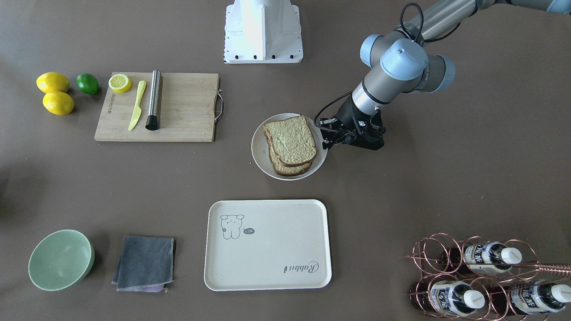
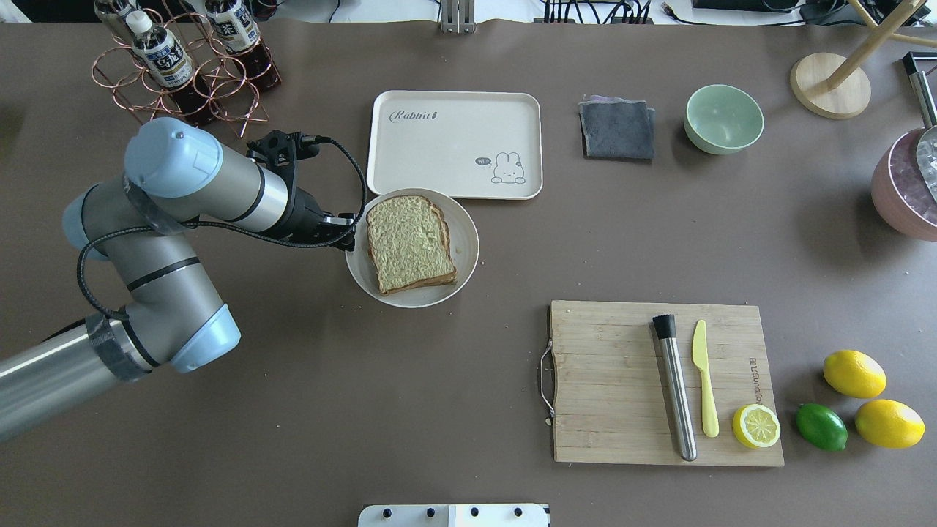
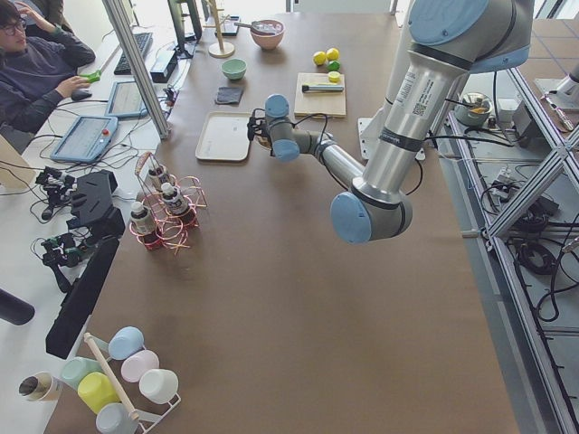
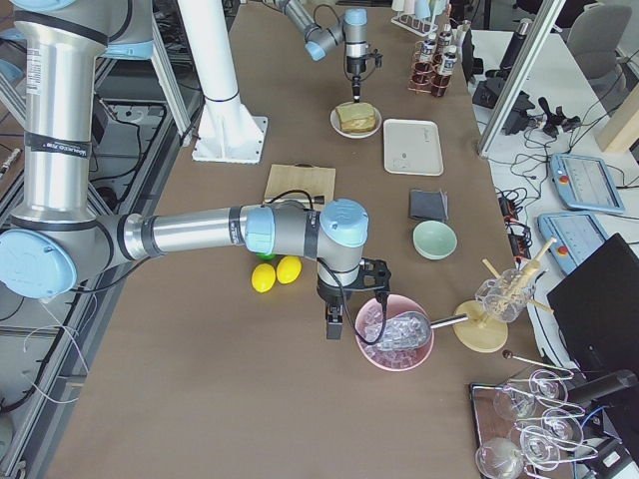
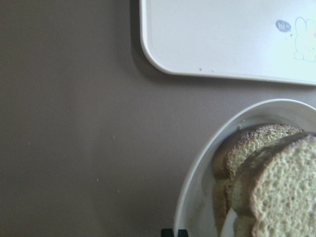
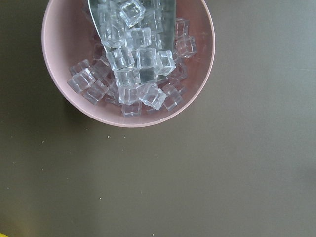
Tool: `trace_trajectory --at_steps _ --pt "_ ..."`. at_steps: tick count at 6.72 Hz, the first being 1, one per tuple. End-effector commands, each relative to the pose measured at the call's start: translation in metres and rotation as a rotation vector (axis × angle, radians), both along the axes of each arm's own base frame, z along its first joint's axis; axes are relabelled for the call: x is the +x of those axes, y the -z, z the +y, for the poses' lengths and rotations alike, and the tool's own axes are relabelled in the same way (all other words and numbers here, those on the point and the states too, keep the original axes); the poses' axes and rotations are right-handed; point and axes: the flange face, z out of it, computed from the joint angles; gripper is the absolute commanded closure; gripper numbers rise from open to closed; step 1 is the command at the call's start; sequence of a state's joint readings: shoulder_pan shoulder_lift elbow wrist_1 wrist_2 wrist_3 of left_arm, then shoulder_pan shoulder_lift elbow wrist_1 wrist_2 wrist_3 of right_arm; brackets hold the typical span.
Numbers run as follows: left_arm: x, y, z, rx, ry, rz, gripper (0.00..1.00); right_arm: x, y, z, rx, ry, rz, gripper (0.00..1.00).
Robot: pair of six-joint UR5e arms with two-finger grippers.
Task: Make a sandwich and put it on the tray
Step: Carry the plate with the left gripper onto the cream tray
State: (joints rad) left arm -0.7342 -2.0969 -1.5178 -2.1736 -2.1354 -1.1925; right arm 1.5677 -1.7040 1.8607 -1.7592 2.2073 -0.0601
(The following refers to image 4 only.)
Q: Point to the steel ice scoop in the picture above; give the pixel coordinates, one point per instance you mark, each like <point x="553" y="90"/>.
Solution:
<point x="412" y="330"/>

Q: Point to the yellow lemon upper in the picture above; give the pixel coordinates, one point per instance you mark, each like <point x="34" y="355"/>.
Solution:
<point x="289" y="269"/>

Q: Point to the green lime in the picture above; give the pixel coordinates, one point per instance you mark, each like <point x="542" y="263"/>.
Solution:
<point x="266" y="256"/>

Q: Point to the wooden cup tree stand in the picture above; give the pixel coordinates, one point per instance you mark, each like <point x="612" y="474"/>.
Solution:
<point x="481" y="332"/>

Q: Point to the glass pitcher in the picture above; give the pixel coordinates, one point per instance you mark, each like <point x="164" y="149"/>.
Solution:
<point x="505" y="297"/>

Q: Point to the wine glass rack tray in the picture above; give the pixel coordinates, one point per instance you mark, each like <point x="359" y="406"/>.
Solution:
<point x="526" y="426"/>

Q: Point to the white wire cup rack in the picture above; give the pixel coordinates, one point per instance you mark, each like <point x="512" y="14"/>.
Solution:
<point x="415" y="16"/>

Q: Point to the black monitor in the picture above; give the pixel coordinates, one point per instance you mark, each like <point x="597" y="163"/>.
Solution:
<point x="596" y="308"/>

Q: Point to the pink bowl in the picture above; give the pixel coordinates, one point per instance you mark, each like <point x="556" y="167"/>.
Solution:
<point x="367" y="324"/>

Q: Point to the cream rabbit tray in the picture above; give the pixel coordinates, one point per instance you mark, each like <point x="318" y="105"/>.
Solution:
<point x="412" y="147"/>

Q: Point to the bamboo cutting board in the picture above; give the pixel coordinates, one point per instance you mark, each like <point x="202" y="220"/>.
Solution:
<point x="316" y="181"/>

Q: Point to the tea bottle lower right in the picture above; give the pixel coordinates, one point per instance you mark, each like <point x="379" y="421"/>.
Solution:
<point x="444" y="39"/>

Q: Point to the yellow lemon lower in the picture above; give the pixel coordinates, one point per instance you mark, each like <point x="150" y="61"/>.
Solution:
<point x="263" y="277"/>

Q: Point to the aluminium frame post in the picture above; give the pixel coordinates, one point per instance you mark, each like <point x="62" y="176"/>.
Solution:
<point x="535" y="39"/>

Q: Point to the copper wire bottle rack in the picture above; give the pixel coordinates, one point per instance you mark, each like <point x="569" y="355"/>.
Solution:
<point x="420" y="82"/>

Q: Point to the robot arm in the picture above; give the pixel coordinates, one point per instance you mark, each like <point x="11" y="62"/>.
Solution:
<point x="349" y="31"/>
<point x="56" y="241"/>

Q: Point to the mint green bowl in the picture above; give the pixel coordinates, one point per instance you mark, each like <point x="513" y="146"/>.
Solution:
<point x="434" y="240"/>

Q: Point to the grey folded cloth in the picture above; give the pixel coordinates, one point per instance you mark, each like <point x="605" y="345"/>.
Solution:
<point x="428" y="206"/>

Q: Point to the tea bottle lower left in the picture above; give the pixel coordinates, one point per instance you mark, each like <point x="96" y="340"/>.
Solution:
<point x="444" y="71"/>

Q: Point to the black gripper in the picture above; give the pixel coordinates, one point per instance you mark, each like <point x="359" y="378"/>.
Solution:
<point x="329" y="294"/>
<point x="354" y="67"/>

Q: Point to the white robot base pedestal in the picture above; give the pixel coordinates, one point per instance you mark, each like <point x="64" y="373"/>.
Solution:
<point x="227" y="133"/>

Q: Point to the yellow lemon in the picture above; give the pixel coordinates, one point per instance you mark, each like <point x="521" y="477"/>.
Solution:
<point x="289" y="269"/>
<point x="263" y="277"/>

